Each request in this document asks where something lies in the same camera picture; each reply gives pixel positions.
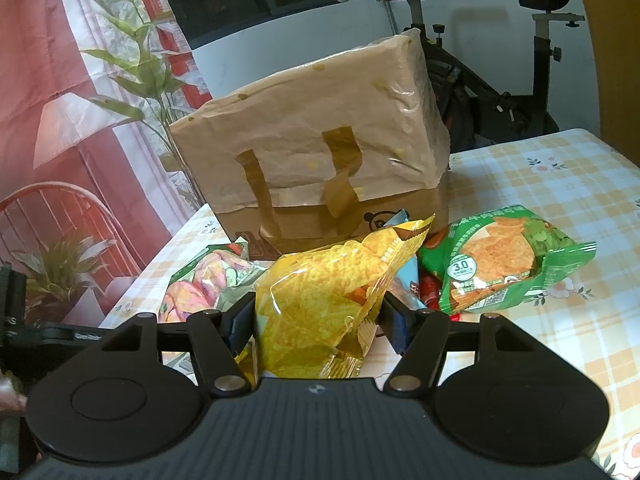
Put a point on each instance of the cardboard box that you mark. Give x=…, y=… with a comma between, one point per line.
x=300, y=135

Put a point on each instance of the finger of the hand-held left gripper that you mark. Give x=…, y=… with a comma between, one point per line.
x=75, y=335

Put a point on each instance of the green pink snack packet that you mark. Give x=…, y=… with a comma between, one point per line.
x=200, y=280

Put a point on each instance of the printed wall cloth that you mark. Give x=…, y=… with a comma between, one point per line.
x=75, y=85

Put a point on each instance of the wooden panel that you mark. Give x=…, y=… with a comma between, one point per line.
x=615, y=60

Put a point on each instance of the red snack packet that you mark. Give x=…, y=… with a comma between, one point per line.
x=432, y=296

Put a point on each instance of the metal pole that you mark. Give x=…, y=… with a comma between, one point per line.
x=391, y=15

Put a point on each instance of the green chip bag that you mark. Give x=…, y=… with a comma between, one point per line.
x=500, y=255

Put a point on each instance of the blue snack packet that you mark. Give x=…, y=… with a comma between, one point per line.
x=411, y=280

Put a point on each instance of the black exercise bike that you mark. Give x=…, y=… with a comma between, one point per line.
x=480, y=95

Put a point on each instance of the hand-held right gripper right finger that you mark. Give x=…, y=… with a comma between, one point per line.
x=400, y=331

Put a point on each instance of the checked tablecloth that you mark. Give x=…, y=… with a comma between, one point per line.
x=575, y=185

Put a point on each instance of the person's left hand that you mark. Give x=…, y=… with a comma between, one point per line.
x=10, y=395

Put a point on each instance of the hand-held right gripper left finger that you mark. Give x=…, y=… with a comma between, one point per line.
x=244, y=321

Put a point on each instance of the yellow chip bag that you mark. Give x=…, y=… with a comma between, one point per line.
x=310, y=300

